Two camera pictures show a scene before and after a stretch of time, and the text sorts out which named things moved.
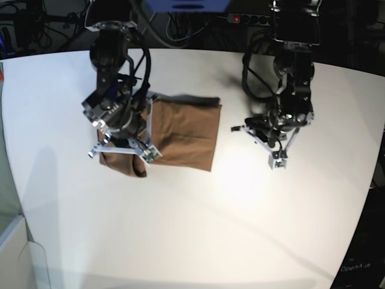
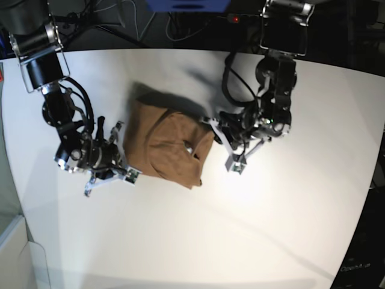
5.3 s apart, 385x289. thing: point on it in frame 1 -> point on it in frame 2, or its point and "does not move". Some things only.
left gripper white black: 126,121 -> 102,158
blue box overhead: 188,6 does not move
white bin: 23,262 does not move
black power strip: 249,19 does not move
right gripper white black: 275,132 -> 242,133
